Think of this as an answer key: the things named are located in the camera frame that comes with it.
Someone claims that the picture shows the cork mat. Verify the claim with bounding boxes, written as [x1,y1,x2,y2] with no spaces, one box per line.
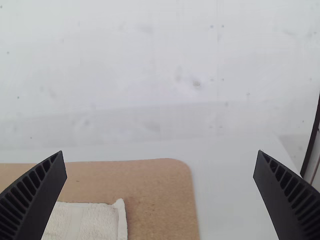
[0,157,202,240]

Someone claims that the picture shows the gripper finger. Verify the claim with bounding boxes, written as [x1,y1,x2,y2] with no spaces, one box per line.
[0,150,68,240]
[252,149,320,240]

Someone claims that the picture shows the pale towel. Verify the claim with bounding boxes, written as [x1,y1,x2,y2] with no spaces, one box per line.
[42,198,128,240]

